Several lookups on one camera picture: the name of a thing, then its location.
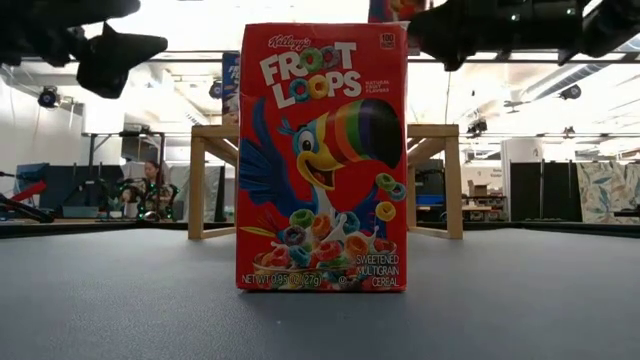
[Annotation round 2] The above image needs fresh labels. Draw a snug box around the blue board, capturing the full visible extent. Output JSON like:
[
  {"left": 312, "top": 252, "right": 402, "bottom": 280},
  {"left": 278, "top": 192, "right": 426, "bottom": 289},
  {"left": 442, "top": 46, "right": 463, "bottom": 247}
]
[{"left": 13, "top": 162, "right": 50, "bottom": 196}]

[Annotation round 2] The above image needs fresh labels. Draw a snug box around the black partition panel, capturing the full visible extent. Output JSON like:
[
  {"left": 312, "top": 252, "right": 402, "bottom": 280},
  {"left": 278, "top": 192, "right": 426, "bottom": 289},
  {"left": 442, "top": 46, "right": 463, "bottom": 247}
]
[{"left": 509, "top": 160, "right": 584, "bottom": 223}]

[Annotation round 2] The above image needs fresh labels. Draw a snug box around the dark blue partition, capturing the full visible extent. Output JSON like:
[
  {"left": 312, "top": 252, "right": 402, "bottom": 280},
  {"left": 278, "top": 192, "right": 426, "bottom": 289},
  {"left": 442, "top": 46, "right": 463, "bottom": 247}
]
[{"left": 39, "top": 164, "right": 125, "bottom": 211}]

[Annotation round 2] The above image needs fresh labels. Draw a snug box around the red bar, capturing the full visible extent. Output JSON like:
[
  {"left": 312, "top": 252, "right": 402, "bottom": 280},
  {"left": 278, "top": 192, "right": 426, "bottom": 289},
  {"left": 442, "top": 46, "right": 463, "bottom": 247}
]
[{"left": 9, "top": 180, "right": 47, "bottom": 204}]

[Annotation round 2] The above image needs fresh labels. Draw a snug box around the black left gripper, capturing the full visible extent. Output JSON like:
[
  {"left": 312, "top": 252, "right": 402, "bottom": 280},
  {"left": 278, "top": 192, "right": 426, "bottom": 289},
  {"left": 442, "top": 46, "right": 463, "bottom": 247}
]
[{"left": 0, "top": 0, "right": 169, "bottom": 100}]

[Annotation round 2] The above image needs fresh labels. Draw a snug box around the floral patterned curtain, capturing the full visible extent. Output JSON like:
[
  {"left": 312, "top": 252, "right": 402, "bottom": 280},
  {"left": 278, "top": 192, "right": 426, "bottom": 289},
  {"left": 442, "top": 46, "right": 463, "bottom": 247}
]
[{"left": 576, "top": 162, "right": 640, "bottom": 225}]

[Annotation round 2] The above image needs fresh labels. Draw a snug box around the person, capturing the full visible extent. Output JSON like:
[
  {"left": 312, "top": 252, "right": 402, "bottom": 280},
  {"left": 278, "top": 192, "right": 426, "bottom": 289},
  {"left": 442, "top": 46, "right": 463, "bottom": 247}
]
[{"left": 142, "top": 159, "right": 164, "bottom": 190}]

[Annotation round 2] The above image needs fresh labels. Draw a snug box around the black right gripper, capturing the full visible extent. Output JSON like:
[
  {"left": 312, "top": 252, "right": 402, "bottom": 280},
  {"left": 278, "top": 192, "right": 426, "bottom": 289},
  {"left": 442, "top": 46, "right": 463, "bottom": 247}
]
[{"left": 408, "top": 0, "right": 584, "bottom": 72}]

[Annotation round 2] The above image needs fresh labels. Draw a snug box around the ceiling air duct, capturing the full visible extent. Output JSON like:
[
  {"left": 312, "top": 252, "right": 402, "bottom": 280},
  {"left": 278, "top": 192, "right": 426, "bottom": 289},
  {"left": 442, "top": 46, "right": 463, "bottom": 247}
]
[{"left": 517, "top": 37, "right": 640, "bottom": 101}]

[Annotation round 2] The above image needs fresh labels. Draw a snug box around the black equipment box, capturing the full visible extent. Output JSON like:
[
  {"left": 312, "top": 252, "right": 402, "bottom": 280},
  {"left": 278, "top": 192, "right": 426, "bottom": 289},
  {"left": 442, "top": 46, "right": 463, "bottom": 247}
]
[{"left": 414, "top": 158, "right": 446, "bottom": 196}]

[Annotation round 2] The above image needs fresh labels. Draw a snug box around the grey-blue table mat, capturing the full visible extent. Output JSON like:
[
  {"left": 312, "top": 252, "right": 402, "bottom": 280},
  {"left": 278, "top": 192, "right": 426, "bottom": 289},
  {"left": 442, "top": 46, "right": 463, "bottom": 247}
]
[{"left": 0, "top": 228, "right": 640, "bottom": 360}]

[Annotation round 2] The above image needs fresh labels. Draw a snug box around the blue Frosted Flakes cereal box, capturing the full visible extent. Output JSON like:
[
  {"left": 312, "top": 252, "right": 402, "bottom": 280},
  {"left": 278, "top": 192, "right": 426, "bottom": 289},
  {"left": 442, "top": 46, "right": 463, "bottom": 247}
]
[{"left": 221, "top": 51, "right": 242, "bottom": 126}]

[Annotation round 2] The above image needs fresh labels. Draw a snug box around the brown cardboard box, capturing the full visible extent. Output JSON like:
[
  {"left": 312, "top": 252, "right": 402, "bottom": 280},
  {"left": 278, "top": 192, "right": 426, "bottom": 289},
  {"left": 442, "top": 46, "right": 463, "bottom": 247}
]
[{"left": 467, "top": 179, "right": 494, "bottom": 199}]

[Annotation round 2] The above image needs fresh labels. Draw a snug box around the wooden slatted shelf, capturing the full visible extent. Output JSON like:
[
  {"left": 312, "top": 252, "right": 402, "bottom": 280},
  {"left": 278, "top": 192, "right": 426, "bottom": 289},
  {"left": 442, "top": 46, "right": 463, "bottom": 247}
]
[{"left": 188, "top": 123, "right": 464, "bottom": 241}]

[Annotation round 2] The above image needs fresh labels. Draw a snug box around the black metal table frame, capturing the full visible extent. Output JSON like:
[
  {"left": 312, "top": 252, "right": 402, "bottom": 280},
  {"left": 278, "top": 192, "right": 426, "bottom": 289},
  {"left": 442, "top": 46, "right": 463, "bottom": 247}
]
[{"left": 0, "top": 218, "right": 640, "bottom": 239}]

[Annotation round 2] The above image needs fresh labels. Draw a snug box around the red Froot Loops cereal box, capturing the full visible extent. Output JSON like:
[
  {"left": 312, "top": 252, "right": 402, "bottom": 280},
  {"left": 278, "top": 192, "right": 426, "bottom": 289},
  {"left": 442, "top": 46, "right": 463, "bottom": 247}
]
[
  {"left": 235, "top": 22, "right": 409, "bottom": 294},
  {"left": 368, "top": 0, "right": 432, "bottom": 57}
]

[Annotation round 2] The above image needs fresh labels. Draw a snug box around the grey tray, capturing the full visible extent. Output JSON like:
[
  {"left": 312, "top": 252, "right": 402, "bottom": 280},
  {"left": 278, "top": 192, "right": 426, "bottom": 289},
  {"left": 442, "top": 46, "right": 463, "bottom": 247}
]
[{"left": 62, "top": 205, "right": 100, "bottom": 219}]

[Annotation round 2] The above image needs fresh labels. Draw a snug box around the background robot with green lights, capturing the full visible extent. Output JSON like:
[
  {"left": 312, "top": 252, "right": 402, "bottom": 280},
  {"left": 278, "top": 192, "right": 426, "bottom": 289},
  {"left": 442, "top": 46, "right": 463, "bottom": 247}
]
[{"left": 117, "top": 180, "right": 180, "bottom": 222}]

